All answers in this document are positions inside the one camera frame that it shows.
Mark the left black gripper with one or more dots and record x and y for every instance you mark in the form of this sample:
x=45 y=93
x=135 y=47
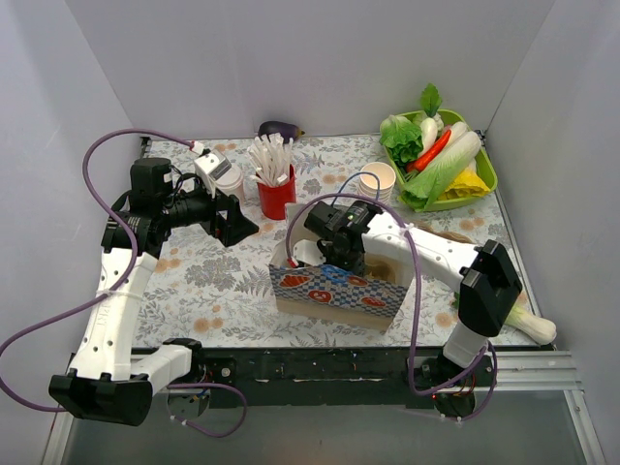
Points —
x=223 y=219

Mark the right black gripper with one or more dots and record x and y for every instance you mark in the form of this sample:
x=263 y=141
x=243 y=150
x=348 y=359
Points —
x=346 y=257

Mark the cardboard cup carrier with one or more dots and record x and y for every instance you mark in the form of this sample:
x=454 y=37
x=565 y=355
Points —
x=453 y=236
x=376 y=269

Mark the white cup lid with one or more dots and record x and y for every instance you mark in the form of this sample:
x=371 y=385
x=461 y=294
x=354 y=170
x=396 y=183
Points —
x=231 y=179

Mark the blue checkered paper bag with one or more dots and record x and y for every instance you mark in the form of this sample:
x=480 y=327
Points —
x=328 y=292

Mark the white paper coffee cup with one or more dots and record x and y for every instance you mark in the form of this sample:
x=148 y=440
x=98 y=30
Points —
x=236 y=190

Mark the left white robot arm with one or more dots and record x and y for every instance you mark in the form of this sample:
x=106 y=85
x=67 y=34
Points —
x=102 y=383

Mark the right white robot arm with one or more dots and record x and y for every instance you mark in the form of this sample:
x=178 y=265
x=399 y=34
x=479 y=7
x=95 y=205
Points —
x=483 y=276

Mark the red straw holder cup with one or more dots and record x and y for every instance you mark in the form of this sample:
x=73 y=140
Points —
x=273 y=200

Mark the stack of paper cups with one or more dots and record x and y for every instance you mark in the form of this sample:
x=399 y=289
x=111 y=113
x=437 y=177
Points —
x=376 y=180

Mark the white wrapped straws bundle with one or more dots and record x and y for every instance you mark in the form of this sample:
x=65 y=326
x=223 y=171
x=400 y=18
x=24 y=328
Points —
x=271 y=157

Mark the floral table mat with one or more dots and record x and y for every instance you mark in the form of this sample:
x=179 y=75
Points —
x=223 y=297

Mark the purple toy eggplant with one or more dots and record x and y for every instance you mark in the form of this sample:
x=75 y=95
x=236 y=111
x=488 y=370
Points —
x=287 y=131

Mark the toy red chili pepper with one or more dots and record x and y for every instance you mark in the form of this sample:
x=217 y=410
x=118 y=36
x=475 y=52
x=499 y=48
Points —
x=424 y=160

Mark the toy green lettuce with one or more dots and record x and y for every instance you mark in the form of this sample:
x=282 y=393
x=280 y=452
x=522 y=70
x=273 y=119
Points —
x=403 y=138

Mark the green plastic basket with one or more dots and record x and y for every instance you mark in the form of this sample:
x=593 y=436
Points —
x=484 y=168

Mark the toy yellow leaf vegetable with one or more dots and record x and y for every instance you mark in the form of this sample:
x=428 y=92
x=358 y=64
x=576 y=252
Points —
x=466 y=185

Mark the toy bok choy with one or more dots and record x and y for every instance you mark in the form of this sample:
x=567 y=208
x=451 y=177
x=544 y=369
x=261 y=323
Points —
x=533 y=324

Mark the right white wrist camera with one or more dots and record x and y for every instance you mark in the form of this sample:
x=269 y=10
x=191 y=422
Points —
x=307 y=253

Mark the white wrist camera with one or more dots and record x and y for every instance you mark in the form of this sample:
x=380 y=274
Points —
x=307 y=253
x=210 y=167

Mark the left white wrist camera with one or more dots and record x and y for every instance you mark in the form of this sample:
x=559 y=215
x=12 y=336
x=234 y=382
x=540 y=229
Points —
x=210 y=167

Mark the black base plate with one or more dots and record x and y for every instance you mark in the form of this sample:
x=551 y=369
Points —
x=323 y=376

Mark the aluminium rail frame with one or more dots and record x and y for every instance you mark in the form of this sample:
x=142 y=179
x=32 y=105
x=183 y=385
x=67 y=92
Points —
x=522 y=407

